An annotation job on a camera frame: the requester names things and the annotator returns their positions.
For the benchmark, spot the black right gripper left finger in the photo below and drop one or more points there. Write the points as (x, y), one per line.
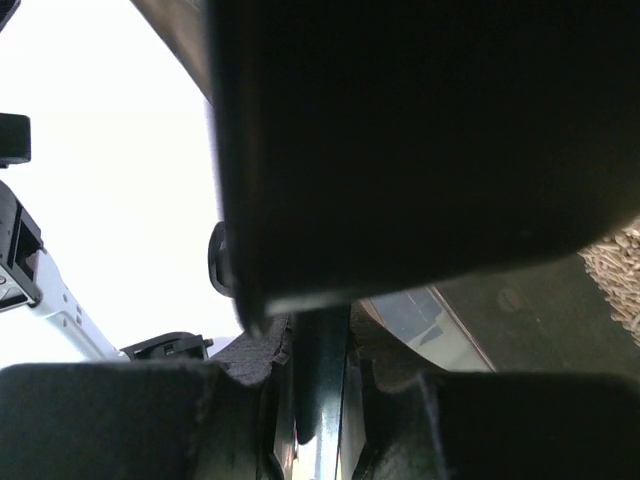
(167, 419)

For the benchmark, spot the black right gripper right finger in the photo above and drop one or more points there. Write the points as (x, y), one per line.
(423, 422)

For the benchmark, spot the dark translucent litter box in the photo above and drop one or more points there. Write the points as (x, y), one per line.
(525, 320)

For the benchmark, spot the black slotted litter scoop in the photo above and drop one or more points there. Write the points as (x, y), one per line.
(368, 147)

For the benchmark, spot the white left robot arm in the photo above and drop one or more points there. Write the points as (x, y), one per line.
(30, 279)

